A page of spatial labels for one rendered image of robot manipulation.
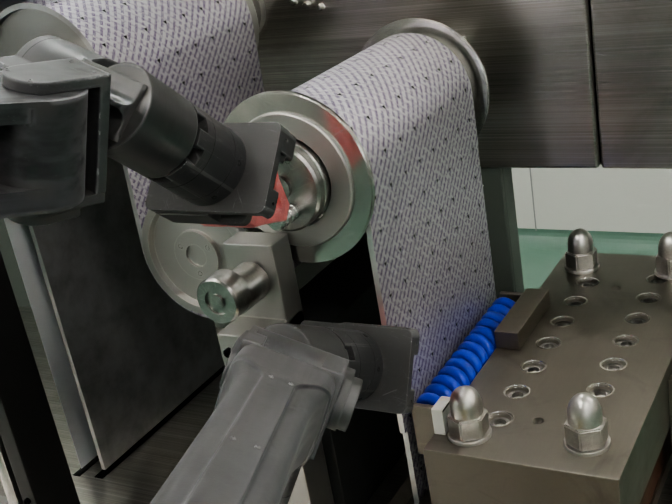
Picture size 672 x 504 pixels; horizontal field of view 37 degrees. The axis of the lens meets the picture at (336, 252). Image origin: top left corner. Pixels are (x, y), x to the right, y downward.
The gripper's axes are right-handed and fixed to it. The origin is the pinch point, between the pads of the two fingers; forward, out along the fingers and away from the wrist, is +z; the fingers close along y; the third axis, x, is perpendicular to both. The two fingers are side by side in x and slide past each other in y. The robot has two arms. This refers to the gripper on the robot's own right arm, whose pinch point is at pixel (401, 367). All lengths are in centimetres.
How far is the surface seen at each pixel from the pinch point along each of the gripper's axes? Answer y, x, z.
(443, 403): 4.8, -2.6, -1.3
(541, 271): -76, 29, 261
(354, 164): 0.2, 15.6, -11.9
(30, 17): -30.8, 27.7, -17.7
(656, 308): 16.6, 7.6, 21.0
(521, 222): -90, 48, 277
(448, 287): 0.2, 7.6, 8.1
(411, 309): 0.3, 5.1, 0.5
